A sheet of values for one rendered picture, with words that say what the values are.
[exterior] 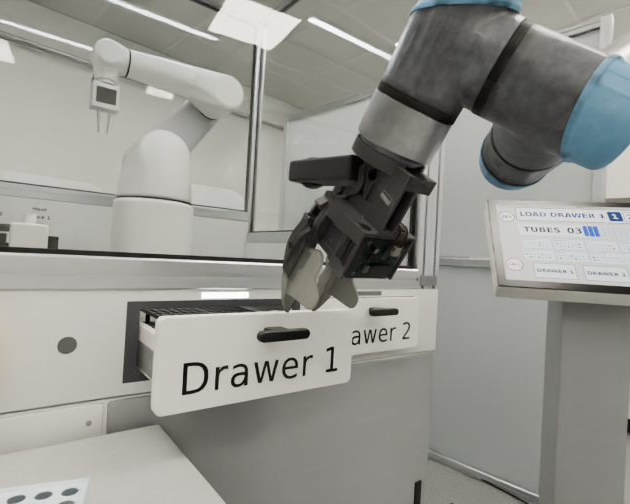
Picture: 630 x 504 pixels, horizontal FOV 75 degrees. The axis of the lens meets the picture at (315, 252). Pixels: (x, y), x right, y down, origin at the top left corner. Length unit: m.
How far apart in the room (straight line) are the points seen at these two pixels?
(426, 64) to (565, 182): 1.75
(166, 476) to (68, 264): 0.28
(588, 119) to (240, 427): 0.63
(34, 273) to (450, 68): 0.52
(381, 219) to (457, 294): 1.86
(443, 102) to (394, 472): 0.84
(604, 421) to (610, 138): 1.04
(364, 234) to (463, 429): 2.01
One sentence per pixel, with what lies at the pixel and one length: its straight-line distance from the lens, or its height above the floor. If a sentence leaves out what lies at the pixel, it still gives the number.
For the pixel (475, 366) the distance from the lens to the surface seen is 2.22.
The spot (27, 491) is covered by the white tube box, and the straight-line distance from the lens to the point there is 0.47.
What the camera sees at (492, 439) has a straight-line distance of 2.28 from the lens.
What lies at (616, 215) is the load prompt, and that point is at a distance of 1.35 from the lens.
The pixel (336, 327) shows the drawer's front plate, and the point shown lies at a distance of 0.62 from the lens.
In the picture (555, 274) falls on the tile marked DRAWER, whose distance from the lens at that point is 1.15.
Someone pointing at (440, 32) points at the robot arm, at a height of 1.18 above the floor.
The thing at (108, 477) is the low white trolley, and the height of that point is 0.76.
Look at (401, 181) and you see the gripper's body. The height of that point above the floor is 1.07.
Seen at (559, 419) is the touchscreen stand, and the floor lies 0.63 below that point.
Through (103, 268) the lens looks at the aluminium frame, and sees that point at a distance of 0.62.
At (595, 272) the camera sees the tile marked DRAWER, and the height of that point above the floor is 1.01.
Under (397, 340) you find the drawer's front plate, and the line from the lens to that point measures 0.92.
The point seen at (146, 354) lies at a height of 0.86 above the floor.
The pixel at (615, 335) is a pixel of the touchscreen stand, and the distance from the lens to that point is 1.30.
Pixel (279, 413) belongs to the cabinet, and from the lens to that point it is 0.78.
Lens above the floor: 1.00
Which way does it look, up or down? 1 degrees up
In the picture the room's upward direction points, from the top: 3 degrees clockwise
